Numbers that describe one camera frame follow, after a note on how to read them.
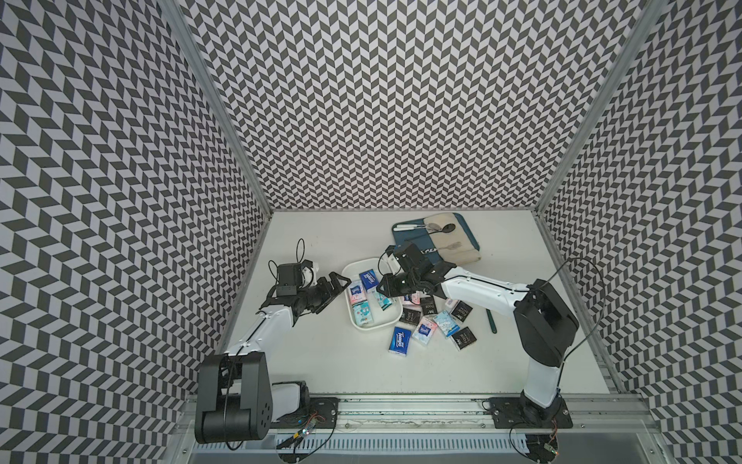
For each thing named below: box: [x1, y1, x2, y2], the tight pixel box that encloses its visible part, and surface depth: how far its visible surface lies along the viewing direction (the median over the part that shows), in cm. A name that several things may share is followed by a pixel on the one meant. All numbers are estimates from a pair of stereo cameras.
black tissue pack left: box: [399, 307, 421, 326], surface depth 90 cm
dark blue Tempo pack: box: [358, 268, 379, 290], surface depth 98 cm
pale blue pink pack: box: [411, 316, 438, 346], surface depth 86 cm
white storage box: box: [342, 257, 403, 331], surface depth 91 cm
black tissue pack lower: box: [451, 325, 478, 350], surface depth 86 cm
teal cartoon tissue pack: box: [373, 290, 394, 312], surface depth 85 cm
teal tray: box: [392, 212, 481, 265], surface depth 110 cm
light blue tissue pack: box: [432, 310, 461, 338], surface depth 88 cm
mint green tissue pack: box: [352, 300, 374, 326], surface depth 90 cm
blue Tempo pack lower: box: [388, 326, 413, 357], surface depth 84 cm
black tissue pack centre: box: [420, 295, 438, 316], surface depth 92 cm
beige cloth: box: [423, 212, 483, 265], surface depth 110 cm
